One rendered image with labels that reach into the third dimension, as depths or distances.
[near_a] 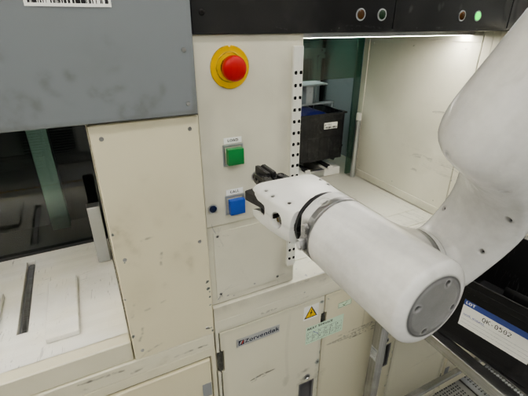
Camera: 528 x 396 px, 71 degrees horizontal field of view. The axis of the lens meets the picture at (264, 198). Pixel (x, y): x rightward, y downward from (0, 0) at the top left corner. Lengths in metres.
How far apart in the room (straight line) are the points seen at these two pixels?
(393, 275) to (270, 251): 0.51
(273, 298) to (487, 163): 0.66
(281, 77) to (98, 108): 0.31
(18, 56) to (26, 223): 0.65
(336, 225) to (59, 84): 0.41
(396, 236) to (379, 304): 0.06
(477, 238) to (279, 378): 0.78
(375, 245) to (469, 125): 0.13
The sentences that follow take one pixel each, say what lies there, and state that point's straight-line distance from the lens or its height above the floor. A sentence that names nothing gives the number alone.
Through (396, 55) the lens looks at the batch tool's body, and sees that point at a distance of 1.33.
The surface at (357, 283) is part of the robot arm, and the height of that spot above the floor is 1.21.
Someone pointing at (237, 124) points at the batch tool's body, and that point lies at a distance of 0.66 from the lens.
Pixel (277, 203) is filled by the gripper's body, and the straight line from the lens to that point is 0.44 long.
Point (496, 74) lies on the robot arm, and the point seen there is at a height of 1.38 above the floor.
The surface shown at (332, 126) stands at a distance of 1.43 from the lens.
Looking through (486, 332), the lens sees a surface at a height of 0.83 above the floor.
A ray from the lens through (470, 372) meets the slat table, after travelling 0.97.
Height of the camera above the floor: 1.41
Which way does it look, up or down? 25 degrees down
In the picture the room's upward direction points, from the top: straight up
